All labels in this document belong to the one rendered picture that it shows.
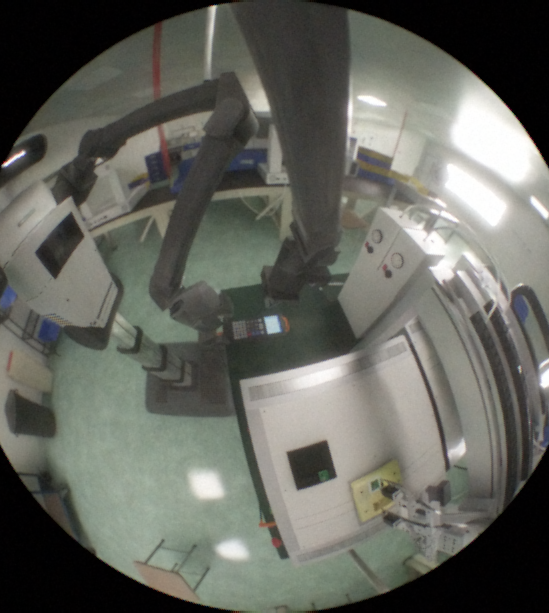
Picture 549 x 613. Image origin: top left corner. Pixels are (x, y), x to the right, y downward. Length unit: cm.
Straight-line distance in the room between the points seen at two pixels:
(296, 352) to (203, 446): 107
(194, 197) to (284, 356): 57
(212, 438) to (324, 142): 149
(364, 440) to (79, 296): 84
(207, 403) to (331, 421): 81
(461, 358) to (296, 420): 44
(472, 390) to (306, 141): 46
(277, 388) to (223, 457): 101
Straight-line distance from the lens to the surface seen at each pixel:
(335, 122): 15
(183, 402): 124
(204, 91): 39
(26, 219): 55
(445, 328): 44
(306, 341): 72
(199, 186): 33
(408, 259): 53
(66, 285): 49
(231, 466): 147
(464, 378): 45
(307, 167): 17
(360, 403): 61
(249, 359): 68
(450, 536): 56
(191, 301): 41
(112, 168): 220
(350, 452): 61
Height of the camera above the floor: 140
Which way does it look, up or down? 56 degrees down
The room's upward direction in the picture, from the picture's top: 5 degrees clockwise
